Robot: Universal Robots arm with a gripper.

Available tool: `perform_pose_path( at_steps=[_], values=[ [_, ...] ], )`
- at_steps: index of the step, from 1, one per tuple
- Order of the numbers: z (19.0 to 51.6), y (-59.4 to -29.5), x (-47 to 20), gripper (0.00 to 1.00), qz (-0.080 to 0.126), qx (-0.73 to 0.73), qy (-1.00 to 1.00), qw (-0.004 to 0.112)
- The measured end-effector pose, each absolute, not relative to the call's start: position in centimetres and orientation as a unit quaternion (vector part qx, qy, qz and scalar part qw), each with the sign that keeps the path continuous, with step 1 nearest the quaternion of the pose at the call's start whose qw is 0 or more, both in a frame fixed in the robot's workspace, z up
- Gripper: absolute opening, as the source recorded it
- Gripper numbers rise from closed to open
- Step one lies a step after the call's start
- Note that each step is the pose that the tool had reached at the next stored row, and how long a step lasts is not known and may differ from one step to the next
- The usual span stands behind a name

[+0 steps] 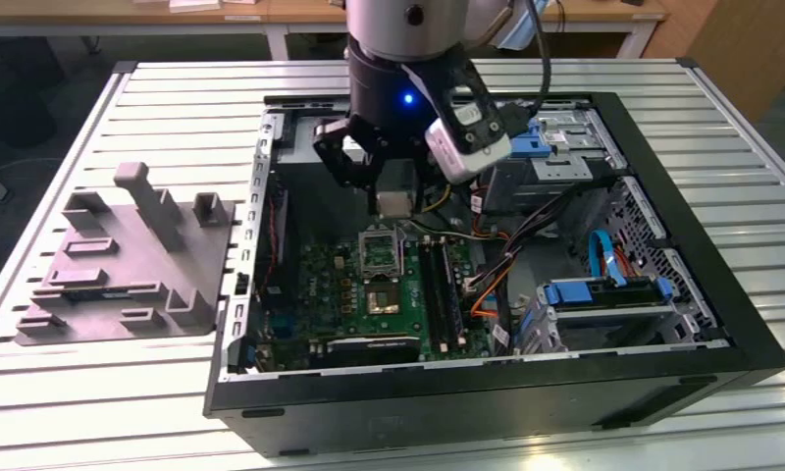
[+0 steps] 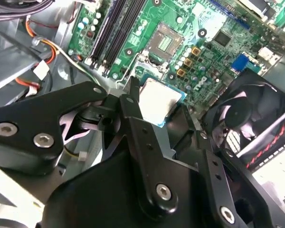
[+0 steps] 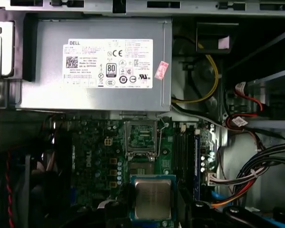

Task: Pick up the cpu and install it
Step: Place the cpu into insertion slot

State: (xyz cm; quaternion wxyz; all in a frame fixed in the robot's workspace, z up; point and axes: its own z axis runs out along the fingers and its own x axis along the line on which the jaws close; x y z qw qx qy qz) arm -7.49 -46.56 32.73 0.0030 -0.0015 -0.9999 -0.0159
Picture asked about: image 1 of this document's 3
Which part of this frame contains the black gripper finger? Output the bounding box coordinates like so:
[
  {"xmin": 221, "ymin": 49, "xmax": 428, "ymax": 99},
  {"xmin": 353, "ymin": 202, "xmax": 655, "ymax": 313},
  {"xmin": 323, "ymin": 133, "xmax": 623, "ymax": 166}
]
[
  {"xmin": 411, "ymin": 151, "xmax": 438, "ymax": 215},
  {"xmin": 311, "ymin": 118, "xmax": 380, "ymax": 218}
]

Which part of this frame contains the CPU with silver lid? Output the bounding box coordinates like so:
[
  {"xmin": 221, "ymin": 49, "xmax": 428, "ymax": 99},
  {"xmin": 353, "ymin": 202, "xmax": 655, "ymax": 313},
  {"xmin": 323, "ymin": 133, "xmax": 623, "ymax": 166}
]
[{"xmin": 376, "ymin": 190, "xmax": 414, "ymax": 220}]

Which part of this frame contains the CPU socket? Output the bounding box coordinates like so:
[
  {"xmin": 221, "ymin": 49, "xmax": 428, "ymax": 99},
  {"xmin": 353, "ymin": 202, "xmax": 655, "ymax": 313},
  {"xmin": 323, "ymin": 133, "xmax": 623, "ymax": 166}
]
[{"xmin": 364, "ymin": 280, "xmax": 404, "ymax": 315}]

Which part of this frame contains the grey power supply unit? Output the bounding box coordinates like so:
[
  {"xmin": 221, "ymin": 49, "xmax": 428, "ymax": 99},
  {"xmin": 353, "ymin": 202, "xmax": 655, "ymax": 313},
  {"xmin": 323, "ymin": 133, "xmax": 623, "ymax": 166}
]
[{"xmin": 272, "ymin": 110, "xmax": 404, "ymax": 236}]

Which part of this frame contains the metal socket cover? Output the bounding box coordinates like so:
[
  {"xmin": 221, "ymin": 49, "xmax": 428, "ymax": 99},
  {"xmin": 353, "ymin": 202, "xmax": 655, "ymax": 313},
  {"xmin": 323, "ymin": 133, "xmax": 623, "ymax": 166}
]
[{"xmin": 357, "ymin": 224, "xmax": 404, "ymax": 281}]

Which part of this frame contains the empty blue disk carrier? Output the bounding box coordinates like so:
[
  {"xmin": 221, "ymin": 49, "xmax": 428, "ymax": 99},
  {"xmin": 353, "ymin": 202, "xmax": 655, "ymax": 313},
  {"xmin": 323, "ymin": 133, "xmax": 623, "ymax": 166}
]
[{"xmin": 510, "ymin": 120, "xmax": 551, "ymax": 159}]

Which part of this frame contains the metal disk bay cage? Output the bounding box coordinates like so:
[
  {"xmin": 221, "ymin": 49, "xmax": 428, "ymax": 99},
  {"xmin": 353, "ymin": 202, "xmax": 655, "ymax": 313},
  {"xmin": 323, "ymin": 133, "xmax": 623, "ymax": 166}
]
[
  {"xmin": 539, "ymin": 303, "xmax": 702, "ymax": 352},
  {"xmin": 480, "ymin": 105, "xmax": 630, "ymax": 212}
]

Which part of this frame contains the black RAM slot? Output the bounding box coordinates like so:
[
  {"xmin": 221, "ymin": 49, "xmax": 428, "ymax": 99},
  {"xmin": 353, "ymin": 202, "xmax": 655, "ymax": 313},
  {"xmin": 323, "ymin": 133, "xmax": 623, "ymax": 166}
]
[
  {"xmin": 418, "ymin": 235, "xmax": 448, "ymax": 354},
  {"xmin": 435, "ymin": 235, "xmax": 471, "ymax": 347}
]

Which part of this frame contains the green motherboard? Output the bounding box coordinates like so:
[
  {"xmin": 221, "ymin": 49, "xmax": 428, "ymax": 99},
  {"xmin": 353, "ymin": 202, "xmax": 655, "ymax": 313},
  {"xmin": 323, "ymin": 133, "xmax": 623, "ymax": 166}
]
[{"xmin": 253, "ymin": 230, "xmax": 499, "ymax": 372}]

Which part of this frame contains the hard disk in blue carrier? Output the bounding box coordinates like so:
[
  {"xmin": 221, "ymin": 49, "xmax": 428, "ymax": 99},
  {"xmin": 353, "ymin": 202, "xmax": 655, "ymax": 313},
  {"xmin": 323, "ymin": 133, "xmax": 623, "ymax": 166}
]
[{"xmin": 542, "ymin": 277, "xmax": 676, "ymax": 310}]

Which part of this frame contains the black graphics card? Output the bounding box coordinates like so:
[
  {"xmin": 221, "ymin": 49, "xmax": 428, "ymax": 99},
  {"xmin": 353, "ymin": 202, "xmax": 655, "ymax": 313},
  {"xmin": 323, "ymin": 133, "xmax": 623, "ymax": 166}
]
[{"xmin": 323, "ymin": 335, "xmax": 420, "ymax": 367}]

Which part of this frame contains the pale paper box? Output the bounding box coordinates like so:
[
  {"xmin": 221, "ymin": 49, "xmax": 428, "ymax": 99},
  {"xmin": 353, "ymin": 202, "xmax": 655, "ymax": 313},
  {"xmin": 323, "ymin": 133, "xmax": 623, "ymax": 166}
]
[{"xmin": 168, "ymin": 0, "xmax": 224, "ymax": 15}]

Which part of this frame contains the wooden desk with white legs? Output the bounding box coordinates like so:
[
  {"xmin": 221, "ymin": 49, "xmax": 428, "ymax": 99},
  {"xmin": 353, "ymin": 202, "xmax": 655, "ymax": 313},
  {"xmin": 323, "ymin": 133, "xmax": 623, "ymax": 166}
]
[{"xmin": 0, "ymin": 0, "xmax": 670, "ymax": 60}]

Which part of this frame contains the grey plastic parts rack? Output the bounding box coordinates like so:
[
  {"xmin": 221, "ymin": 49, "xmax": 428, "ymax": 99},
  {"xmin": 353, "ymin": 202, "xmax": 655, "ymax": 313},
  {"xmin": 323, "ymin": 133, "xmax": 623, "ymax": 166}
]
[{"xmin": 13, "ymin": 161, "xmax": 241, "ymax": 347}]

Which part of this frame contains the green RAM stick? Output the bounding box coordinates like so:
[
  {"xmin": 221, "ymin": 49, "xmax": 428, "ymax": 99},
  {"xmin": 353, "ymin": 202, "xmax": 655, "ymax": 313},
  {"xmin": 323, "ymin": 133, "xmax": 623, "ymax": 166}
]
[{"xmin": 57, "ymin": 288, "xmax": 132, "ymax": 301}]

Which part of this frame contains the black open PC case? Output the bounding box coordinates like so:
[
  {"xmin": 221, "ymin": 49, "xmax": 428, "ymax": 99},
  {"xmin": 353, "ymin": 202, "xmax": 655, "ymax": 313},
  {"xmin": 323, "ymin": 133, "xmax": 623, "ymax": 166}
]
[{"xmin": 201, "ymin": 90, "xmax": 785, "ymax": 458}]

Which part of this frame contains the wooden cabinet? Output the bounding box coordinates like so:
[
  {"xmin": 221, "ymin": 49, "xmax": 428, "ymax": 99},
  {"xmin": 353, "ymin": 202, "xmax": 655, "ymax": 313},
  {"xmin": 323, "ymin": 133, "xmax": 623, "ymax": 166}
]
[{"xmin": 683, "ymin": 0, "xmax": 785, "ymax": 124}]

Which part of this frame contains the yellow wire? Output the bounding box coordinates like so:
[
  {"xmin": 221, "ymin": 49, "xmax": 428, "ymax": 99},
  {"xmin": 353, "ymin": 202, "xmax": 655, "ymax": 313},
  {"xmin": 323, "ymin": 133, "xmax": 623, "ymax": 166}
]
[{"xmin": 424, "ymin": 183, "xmax": 454, "ymax": 215}]

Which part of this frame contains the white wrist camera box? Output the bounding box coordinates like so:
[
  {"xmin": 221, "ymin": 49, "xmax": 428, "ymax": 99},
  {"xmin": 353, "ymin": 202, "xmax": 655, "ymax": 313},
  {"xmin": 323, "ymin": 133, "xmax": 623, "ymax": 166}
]
[{"xmin": 423, "ymin": 120, "xmax": 515, "ymax": 186}]

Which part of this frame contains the black wire bundle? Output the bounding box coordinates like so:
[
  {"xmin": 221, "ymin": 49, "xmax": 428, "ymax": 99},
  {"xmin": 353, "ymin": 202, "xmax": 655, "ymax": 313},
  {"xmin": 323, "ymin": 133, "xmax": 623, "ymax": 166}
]
[{"xmin": 494, "ymin": 174, "xmax": 620, "ymax": 357}]

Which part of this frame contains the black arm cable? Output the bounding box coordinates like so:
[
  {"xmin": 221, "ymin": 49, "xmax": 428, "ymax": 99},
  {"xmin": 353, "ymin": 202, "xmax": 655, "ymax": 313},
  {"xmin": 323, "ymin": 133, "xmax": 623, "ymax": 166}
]
[{"xmin": 496, "ymin": 0, "xmax": 555, "ymax": 133}]

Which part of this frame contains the blue flat data wire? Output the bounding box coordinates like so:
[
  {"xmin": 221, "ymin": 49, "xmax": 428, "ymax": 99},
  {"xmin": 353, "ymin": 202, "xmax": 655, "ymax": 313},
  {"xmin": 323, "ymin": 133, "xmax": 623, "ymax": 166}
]
[{"xmin": 588, "ymin": 229, "xmax": 630, "ymax": 288}]

